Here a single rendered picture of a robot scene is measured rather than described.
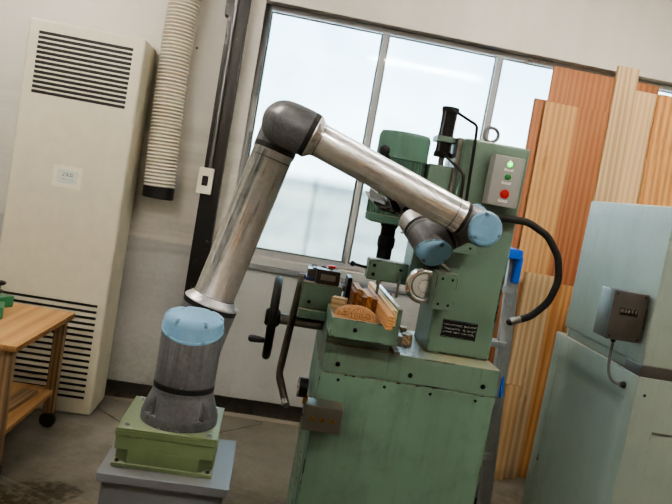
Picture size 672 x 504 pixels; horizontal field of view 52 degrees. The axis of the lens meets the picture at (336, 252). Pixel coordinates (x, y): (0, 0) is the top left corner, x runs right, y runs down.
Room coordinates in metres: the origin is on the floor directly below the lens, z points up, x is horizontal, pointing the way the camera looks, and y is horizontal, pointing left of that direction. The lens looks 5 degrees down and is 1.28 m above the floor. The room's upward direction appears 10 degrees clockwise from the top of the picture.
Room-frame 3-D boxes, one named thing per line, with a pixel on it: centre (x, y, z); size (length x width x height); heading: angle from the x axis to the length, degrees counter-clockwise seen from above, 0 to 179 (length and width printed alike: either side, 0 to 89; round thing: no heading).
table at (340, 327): (2.38, -0.06, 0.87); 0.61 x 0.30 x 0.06; 5
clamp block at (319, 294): (2.38, 0.03, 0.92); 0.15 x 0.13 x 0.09; 5
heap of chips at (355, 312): (2.14, -0.10, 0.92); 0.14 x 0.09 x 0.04; 95
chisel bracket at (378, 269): (2.38, -0.18, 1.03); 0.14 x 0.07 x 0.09; 95
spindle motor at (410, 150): (2.38, -0.16, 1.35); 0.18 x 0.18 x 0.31
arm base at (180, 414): (1.70, 0.32, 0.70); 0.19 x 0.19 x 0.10
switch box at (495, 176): (2.27, -0.49, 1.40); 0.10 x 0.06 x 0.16; 95
